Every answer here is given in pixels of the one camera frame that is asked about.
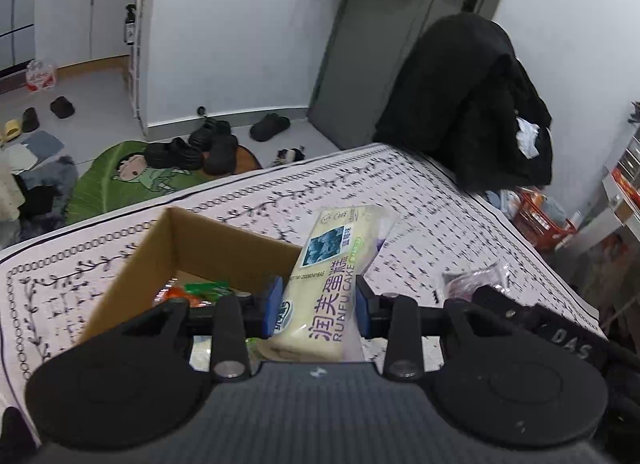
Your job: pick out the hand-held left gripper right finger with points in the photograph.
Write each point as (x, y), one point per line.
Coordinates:
(362, 311)

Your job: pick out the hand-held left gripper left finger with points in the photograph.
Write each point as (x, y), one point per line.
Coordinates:
(274, 301)

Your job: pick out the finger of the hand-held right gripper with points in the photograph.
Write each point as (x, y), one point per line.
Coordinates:
(492, 297)

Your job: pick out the clear plastic snack packet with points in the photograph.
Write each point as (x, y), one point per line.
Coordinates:
(462, 285)

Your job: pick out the cream cake packet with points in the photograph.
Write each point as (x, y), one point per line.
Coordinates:
(330, 284)

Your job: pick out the dark green snack packet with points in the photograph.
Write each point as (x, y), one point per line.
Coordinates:
(207, 290)

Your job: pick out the orange snack packet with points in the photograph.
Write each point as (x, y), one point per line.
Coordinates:
(175, 295)

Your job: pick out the cardboard box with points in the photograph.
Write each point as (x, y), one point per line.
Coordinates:
(150, 264)

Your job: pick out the orange plastic basket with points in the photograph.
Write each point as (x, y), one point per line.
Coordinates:
(542, 221)

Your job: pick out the pale blue cloth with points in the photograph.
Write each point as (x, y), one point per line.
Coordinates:
(504, 205)

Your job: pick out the printed blanket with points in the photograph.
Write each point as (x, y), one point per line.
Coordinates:
(425, 224)

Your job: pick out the black and white slipper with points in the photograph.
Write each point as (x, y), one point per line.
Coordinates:
(290, 155)

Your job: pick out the black clog shoe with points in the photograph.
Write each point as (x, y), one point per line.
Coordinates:
(172, 153)
(221, 154)
(210, 132)
(270, 126)

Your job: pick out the white cloth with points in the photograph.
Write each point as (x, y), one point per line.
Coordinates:
(529, 136)

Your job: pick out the wooden shelf unit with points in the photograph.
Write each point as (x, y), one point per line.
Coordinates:
(625, 178)

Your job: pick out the green leaf floor mat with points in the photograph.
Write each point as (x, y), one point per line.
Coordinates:
(115, 189)

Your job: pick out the black jacket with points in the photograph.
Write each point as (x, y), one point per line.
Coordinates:
(465, 98)

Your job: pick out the grey door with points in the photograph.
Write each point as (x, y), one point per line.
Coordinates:
(380, 53)

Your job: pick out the pile of clothes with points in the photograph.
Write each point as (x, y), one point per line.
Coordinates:
(30, 189)

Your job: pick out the blue floor mat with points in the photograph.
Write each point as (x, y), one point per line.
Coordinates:
(45, 143)

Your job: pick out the white rack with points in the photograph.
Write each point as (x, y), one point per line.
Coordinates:
(136, 58)

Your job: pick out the spray bottle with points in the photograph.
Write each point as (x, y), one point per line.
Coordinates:
(130, 26)

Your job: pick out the yellow slipper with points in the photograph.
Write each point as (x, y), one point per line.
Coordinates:
(10, 130)

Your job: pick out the red and white plastic bag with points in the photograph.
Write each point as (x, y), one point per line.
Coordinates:
(41, 76)

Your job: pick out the white cabinet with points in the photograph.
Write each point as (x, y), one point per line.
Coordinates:
(85, 18)

